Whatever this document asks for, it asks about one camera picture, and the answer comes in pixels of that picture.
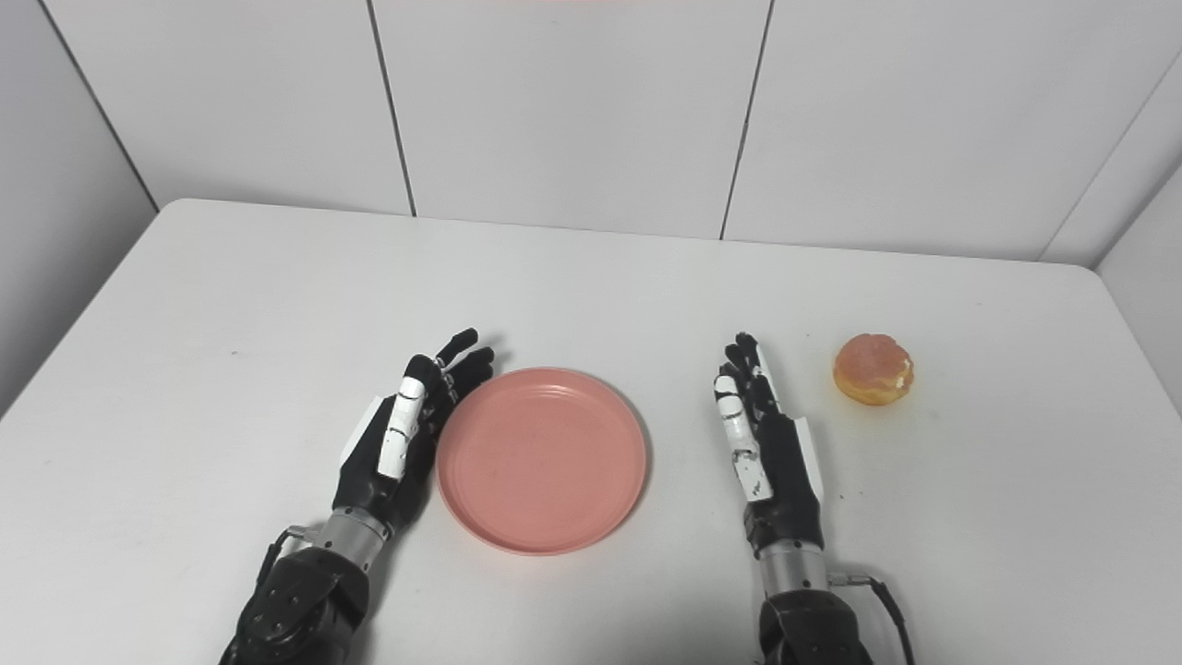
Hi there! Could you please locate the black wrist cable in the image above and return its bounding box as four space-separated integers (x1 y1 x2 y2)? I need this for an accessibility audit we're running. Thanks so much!
249 526 310 601
828 572 917 665

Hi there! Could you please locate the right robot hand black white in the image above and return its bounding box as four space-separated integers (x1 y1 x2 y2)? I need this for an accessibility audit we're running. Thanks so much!
712 332 826 559

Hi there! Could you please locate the golden cream puff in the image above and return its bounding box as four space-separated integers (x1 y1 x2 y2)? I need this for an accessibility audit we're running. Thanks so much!
832 332 916 407

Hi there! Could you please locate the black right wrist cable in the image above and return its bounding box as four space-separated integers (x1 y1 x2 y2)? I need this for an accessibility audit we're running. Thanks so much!
828 572 917 665

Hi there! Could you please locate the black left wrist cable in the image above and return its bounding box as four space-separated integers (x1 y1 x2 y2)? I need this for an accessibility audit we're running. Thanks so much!
249 526 310 601

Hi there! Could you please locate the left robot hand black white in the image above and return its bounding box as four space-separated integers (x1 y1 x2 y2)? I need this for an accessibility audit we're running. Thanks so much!
332 327 496 535

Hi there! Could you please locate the pink round plate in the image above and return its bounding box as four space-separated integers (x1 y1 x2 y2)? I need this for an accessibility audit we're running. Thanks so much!
435 367 648 557

